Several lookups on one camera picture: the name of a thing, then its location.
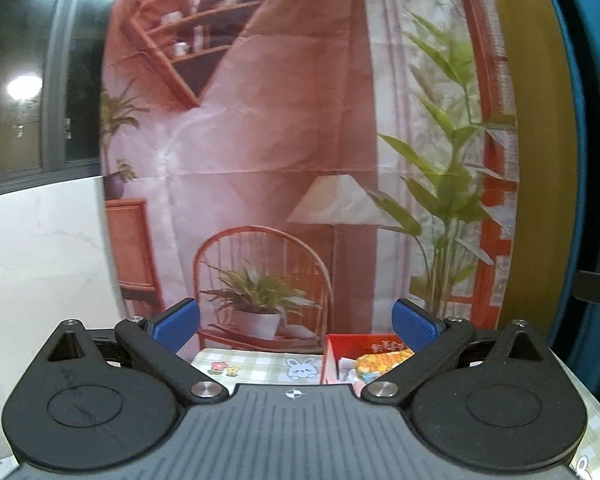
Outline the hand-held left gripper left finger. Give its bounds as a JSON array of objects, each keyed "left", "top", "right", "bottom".
[{"left": 45, "top": 298, "right": 229, "bottom": 404}]

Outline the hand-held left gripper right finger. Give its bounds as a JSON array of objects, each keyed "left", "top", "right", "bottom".
[{"left": 361, "top": 298, "right": 548, "bottom": 404}]

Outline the orange floral soft cloth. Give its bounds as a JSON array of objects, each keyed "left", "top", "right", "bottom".
[{"left": 355, "top": 350, "right": 415, "bottom": 380}]

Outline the red strawberry cardboard box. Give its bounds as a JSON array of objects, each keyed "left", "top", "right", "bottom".
[{"left": 322, "top": 333, "right": 417, "bottom": 387}]

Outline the white plastic packet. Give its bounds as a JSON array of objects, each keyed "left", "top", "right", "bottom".
[{"left": 337, "top": 357, "right": 362, "bottom": 385}]

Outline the green checked tablecloth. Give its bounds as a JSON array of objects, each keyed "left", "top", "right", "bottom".
[{"left": 190, "top": 345, "right": 600, "bottom": 480}]

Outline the teal curtain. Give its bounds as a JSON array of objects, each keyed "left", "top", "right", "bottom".
[{"left": 535, "top": 0, "right": 600, "bottom": 411}]

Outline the dark glass window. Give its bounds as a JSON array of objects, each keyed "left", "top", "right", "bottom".
[{"left": 0, "top": 0, "right": 127, "bottom": 200}]

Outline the printed room wall backdrop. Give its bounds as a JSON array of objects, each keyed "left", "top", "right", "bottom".
[{"left": 99, "top": 0, "right": 522, "bottom": 357}]

